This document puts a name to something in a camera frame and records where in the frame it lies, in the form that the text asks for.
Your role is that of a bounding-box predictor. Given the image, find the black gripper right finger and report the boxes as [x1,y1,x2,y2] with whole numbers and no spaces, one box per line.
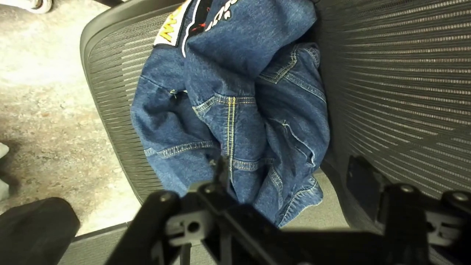
[346,155,471,265]

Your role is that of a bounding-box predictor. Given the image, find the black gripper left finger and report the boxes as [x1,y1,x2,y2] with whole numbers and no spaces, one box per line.
[104,157,296,265]

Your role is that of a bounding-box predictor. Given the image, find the blue denim jeans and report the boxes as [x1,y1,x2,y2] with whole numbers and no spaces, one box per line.
[129,0,332,230]

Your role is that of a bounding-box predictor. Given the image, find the grey mesh office chair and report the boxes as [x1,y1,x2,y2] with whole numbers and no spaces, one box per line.
[57,0,471,265]

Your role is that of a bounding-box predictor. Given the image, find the light grey chair base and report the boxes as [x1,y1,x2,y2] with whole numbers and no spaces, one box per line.
[0,0,54,15]

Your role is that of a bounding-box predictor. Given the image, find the grey floor mat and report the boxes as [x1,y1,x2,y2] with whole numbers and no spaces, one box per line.
[282,167,351,233]

